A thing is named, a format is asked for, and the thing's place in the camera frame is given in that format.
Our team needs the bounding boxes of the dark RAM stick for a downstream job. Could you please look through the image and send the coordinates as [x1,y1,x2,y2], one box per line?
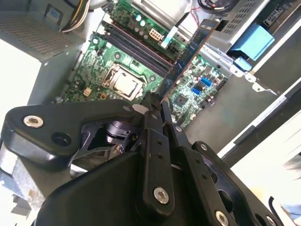
[160,18,216,105]

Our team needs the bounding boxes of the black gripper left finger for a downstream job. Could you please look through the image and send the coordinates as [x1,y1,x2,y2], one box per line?
[3,90,176,217]

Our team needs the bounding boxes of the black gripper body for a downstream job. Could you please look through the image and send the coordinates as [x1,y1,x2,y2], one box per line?
[35,119,188,226]

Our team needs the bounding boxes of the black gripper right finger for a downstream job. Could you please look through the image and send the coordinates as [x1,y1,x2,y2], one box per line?
[161,97,283,226]

